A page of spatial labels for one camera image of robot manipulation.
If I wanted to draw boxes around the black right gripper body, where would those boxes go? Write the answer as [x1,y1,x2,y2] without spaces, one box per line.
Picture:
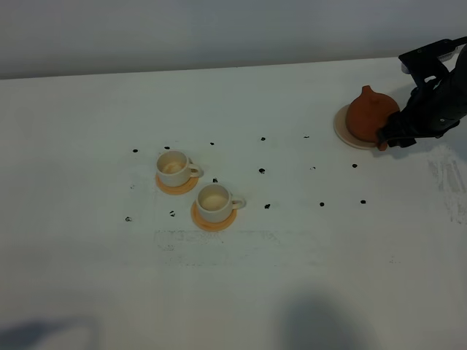
[403,44,466,138]

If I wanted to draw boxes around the orange coaster far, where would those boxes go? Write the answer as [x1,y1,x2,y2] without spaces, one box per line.
[155,174,198,195]

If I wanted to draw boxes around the beige round teapot coaster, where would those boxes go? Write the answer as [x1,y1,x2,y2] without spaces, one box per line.
[333,104,376,150]

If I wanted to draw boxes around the orange coaster near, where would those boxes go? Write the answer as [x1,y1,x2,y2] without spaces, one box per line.
[190,202,237,232]

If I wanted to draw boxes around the white teacup far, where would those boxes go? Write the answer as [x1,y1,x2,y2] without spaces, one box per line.
[156,150,203,187]

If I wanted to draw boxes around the white teacup near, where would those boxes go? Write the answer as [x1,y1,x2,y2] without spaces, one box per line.
[196,183,246,222]

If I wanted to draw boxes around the white teacup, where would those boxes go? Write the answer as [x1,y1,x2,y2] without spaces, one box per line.
[156,150,203,187]
[196,183,246,222]

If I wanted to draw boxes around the brown clay teapot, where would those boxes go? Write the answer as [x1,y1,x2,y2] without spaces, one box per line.
[344,85,400,151]

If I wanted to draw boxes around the orange coaster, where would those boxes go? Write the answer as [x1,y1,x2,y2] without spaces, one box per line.
[190,202,237,232]
[155,174,198,195]

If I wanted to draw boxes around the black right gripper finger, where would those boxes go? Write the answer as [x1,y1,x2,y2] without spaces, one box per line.
[383,110,407,128]
[377,124,417,148]

